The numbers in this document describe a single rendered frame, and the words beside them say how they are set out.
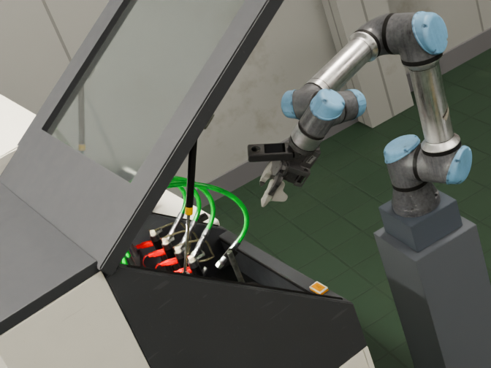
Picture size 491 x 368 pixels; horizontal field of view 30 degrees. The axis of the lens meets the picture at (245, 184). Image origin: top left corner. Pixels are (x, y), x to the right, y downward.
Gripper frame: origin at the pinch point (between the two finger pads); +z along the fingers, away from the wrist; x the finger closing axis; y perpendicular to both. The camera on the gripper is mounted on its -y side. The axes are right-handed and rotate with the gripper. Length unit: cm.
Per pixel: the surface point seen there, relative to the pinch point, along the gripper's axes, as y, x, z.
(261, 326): 8.1, -28.1, 19.2
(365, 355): 46, -20, 29
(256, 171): 89, 213, 164
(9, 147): -62, 27, 35
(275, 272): 22.2, 7.6, 34.5
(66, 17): -42, 212, 108
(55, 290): -48, -43, 8
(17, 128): -60, 38, 37
